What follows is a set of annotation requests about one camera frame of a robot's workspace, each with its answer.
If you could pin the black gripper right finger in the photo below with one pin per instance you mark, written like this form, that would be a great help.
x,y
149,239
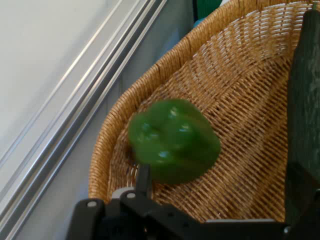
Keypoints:
x,y
300,200

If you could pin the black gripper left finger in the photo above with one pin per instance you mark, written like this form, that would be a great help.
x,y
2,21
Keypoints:
x,y
140,215

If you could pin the green bell pepper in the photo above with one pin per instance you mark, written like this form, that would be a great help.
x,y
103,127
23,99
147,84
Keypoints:
x,y
172,142

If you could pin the dark green cucumber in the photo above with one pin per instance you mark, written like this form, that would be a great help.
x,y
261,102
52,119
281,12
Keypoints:
x,y
305,87

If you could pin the woven wicker basket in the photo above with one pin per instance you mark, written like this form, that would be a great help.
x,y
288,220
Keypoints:
x,y
237,100

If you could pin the teal plastic object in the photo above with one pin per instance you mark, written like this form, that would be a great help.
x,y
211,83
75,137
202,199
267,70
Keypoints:
x,y
198,23

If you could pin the green ribbed container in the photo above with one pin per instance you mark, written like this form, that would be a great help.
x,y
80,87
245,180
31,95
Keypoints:
x,y
207,8

